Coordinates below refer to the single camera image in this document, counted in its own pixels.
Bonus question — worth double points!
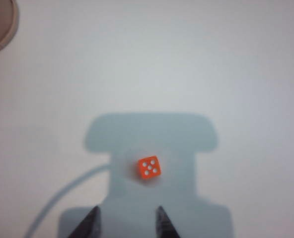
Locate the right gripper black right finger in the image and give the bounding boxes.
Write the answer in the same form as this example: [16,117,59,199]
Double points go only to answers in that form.
[155,205,181,238]

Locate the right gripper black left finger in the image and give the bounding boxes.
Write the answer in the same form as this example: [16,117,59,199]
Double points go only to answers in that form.
[67,205,102,238]

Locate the orange die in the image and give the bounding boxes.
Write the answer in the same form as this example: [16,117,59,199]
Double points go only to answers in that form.
[137,155,161,181]

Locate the brown paper cup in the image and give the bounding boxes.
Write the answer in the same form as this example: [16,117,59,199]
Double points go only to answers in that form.
[0,0,20,59]

